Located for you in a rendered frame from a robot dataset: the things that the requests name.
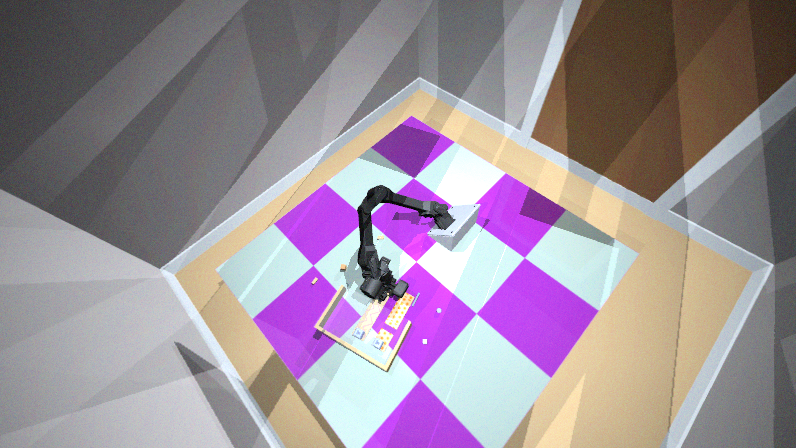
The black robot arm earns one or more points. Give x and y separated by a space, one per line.
372 286

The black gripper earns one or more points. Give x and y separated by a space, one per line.
398 289

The cream strip with orange dots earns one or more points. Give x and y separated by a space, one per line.
403 304

